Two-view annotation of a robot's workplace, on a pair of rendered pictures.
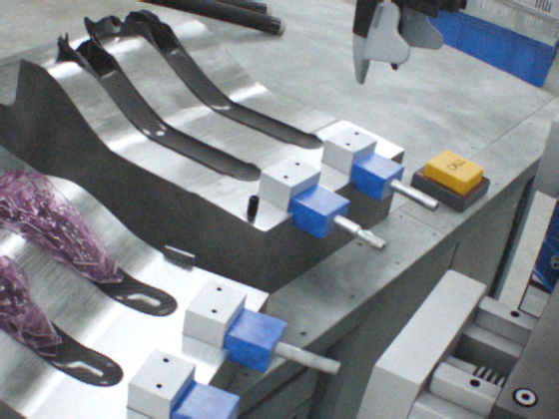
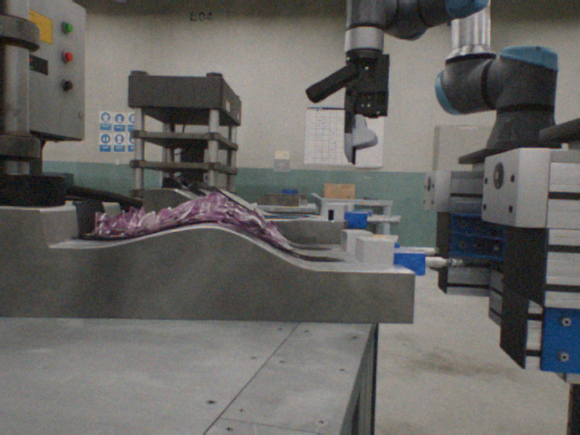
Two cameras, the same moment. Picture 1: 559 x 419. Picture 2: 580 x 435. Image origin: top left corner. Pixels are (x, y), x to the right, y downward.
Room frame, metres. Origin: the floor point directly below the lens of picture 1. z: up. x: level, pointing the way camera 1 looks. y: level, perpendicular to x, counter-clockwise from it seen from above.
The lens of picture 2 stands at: (-0.01, 0.33, 0.93)
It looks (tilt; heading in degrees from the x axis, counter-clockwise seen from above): 3 degrees down; 343
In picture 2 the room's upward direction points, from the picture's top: 2 degrees clockwise
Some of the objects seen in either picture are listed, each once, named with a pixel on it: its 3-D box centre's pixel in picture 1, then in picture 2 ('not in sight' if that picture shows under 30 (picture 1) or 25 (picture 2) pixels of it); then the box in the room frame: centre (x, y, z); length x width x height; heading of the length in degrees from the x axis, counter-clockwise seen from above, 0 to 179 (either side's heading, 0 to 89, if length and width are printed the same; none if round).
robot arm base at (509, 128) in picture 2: not in sight; (523, 130); (0.88, -0.48, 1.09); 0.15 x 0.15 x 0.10
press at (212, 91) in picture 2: not in sight; (192, 180); (5.50, -0.21, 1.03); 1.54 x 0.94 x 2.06; 160
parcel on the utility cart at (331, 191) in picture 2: not in sight; (338, 194); (6.28, -2.33, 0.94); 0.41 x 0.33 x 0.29; 77
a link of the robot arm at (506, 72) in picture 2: not in sight; (524, 78); (0.88, -0.48, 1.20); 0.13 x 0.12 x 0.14; 20
